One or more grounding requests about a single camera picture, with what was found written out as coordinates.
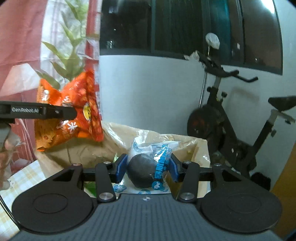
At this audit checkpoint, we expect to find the wooden door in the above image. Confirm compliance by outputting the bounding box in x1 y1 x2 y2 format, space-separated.
272 145 296 238

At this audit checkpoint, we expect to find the white cloth on pole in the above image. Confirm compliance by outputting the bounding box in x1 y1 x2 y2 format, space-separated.
205 33 220 50

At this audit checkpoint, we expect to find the cardboard box with plastic liner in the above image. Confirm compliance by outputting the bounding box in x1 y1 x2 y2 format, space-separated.
34 120 210 177

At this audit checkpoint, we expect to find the checkered tablecloth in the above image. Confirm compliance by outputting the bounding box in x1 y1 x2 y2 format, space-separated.
0 160 45 240

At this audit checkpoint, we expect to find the orange chip bag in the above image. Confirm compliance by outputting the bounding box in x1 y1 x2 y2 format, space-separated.
34 70 104 152

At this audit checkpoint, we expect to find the black exercise bike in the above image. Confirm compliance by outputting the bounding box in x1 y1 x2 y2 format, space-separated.
187 51 295 190

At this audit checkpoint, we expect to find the dark bun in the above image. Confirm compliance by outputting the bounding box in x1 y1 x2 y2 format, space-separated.
113 136 180 194

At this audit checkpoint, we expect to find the dark window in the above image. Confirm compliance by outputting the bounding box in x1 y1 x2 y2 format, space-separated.
100 0 283 75

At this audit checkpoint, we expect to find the person's left hand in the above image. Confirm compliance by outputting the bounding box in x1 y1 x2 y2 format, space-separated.
0 132 21 190

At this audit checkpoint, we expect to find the printed fabric backdrop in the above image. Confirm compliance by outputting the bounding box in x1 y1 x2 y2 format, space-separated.
1 1 104 152

